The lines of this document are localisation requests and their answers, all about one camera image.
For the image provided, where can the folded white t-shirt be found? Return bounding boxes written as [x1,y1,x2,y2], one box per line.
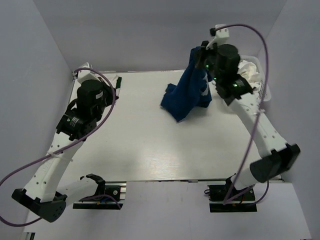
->
[99,75,122,98]

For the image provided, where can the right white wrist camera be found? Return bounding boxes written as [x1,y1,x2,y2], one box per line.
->
[206,24,230,50]

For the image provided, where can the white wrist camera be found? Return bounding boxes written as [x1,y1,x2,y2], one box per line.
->
[72,70,99,84]
[206,24,230,50]

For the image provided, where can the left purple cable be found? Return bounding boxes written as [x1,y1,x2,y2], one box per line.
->
[0,67,118,227]

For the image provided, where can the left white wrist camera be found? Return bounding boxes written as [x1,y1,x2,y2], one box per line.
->
[72,70,99,84]

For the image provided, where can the white t-shirt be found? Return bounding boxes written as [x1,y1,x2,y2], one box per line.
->
[238,59,262,91]
[99,75,122,98]

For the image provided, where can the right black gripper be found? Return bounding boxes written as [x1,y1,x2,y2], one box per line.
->
[192,40,223,83]

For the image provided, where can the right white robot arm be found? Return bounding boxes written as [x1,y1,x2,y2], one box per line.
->
[194,41,301,202]

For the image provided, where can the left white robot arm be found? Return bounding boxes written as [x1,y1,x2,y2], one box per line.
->
[11,77,122,223]

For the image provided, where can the blue t-shirt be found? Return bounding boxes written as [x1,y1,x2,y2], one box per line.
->
[160,46,212,123]

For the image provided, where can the white plastic basket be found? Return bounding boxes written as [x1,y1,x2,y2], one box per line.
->
[238,55,272,102]

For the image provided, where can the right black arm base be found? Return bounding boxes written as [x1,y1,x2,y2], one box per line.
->
[204,184,258,213]

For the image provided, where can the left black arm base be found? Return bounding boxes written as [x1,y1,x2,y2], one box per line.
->
[72,182,127,210]

